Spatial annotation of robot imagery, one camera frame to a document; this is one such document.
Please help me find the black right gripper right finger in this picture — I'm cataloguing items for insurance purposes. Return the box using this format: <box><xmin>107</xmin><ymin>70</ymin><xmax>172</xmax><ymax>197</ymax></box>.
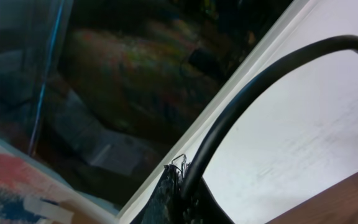
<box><xmin>181</xmin><ymin>179</ymin><xmax>234</xmax><ymax>224</ymax></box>

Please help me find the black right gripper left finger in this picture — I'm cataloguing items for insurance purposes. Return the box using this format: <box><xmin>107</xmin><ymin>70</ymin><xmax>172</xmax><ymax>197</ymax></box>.
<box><xmin>131</xmin><ymin>165</ymin><xmax>180</xmax><ymax>224</ymax></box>

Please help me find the black cable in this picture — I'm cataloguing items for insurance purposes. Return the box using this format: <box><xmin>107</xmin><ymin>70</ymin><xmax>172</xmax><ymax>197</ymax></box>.
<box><xmin>180</xmin><ymin>34</ymin><xmax>358</xmax><ymax>203</ymax></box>

